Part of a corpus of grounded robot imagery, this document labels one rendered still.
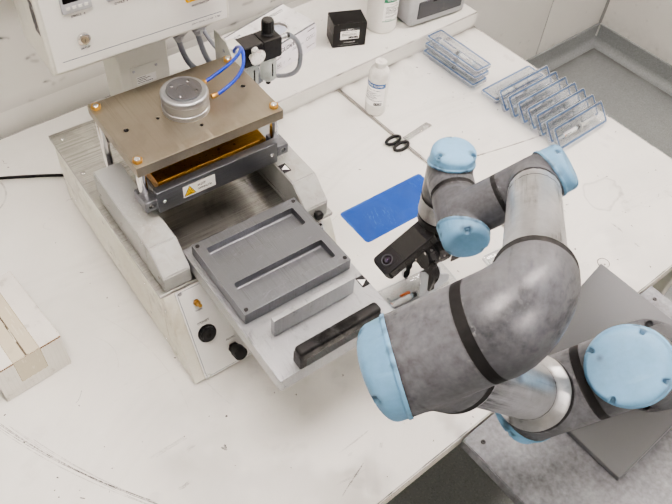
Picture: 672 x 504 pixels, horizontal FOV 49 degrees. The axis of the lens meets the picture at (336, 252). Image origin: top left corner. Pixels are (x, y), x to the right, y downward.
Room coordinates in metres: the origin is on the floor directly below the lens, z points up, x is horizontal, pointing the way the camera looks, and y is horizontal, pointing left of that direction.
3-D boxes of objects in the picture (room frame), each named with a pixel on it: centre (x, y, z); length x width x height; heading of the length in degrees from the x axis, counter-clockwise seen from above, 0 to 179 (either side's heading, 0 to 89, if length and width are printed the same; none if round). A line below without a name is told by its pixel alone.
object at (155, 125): (0.98, 0.28, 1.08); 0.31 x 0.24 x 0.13; 130
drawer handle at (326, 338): (0.61, -0.02, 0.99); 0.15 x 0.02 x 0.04; 130
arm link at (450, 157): (0.88, -0.17, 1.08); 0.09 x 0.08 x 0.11; 9
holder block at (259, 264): (0.75, 0.10, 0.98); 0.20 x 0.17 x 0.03; 130
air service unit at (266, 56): (1.19, 0.19, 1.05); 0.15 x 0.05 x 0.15; 130
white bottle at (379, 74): (1.43, -0.06, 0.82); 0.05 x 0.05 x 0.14
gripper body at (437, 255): (0.89, -0.18, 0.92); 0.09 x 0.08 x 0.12; 126
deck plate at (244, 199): (0.97, 0.29, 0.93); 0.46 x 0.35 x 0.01; 40
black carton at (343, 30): (1.65, 0.03, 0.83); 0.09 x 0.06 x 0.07; 110
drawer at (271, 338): (0.71, 0.07, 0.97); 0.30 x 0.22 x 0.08; 40
